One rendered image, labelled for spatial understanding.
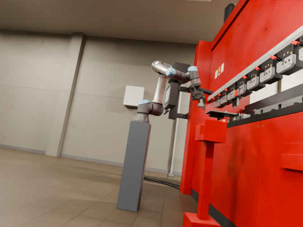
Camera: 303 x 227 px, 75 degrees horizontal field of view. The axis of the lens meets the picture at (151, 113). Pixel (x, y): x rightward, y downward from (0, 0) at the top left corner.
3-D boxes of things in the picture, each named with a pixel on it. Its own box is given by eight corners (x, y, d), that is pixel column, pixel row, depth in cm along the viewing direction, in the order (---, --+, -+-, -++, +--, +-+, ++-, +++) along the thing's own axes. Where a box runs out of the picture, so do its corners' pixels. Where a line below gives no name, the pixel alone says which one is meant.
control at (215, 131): (194, 140, 157) (196, 118, 160) (213, 143, 158) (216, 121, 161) (203, 139, 138) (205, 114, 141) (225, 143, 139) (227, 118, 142)
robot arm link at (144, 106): (134, 112, 195) (136, 99, 198) (146, 115, 202) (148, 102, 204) (140, 111, 185) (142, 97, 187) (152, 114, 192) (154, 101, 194)
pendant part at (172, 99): (163, 109, 346) (166, 89, 352) (170, 110, 347) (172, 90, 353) (168, 104, 301) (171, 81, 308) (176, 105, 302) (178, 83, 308)
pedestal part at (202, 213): (196, 216, 142) (204, 141, 151) (204, 217, 142) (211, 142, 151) (199, 219, 136) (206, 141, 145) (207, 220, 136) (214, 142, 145)
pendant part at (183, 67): (162, 118, 351) (169, 73, 366) (176, 120, 353) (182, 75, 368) (168, 113, 301) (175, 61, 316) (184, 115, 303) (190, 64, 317)
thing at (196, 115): (179, 189, 294) (195, 47, 333) (235, 197, 295) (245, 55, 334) (182, 193, 269) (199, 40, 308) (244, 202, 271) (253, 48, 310)
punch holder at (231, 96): (227, 100, 216) (228, 86, 218) (235, 101, 216) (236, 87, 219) (233, 97, 201) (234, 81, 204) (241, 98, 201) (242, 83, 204)
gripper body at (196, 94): (192, 101, 161) (189, 87, 162) (202, 99, 162) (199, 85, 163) (195, 99, 153) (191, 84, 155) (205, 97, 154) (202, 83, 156)
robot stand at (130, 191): (116, 208, 171) (130, 120, 184) (121, 202, 188) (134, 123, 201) (136, 212, 169) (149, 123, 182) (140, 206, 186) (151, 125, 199)
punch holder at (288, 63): (276, 74, 137) (277, 52, 140) (288, 75, 137) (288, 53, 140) (292, 65, 122) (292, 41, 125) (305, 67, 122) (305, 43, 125)
